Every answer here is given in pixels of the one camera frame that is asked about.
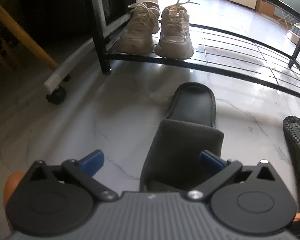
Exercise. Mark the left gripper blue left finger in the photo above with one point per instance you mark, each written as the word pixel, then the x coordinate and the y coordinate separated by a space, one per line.
pixel 92 163

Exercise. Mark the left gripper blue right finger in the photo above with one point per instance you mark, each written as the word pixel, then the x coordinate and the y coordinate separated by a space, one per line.
pixel 210 163

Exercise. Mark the black slipper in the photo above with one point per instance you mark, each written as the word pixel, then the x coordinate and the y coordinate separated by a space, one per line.
pixel 291 130
pixel 187 129

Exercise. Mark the white cart base with casters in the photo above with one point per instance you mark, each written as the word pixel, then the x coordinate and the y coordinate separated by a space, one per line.
pixel 55 92

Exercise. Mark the beige sneaker right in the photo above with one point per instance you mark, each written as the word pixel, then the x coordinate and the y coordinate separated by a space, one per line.
pixel 175 42

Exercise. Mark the beige sneaker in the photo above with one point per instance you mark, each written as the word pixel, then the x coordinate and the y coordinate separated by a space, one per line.
pixel 175 42
pixel 136 38

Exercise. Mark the beige sneaker left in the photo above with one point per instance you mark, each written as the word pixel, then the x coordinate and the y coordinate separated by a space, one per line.
pixel 136 38

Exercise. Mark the black metal shoe rack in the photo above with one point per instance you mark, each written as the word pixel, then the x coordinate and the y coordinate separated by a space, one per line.
pixel 228 40

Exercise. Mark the yellow wooden leg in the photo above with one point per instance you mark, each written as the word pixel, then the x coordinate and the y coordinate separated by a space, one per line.
pixel 22 36

